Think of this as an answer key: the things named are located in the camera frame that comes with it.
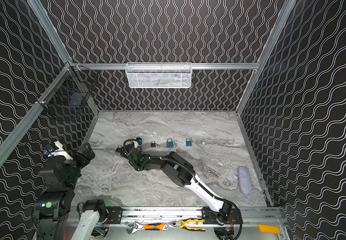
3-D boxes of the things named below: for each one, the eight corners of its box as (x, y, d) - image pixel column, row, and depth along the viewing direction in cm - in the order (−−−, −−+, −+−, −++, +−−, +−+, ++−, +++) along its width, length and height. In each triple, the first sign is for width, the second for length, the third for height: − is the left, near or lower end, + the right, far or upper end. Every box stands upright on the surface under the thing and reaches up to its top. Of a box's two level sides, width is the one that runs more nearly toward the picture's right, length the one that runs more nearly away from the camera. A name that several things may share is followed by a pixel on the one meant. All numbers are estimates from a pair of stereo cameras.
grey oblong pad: (239, 193, 83) (241, 191, 81) (236, 167, 93) (238, 165, 91) (251, 195, 83) (253, 193, 80) (246, 169, 93) (248, 167, 90)
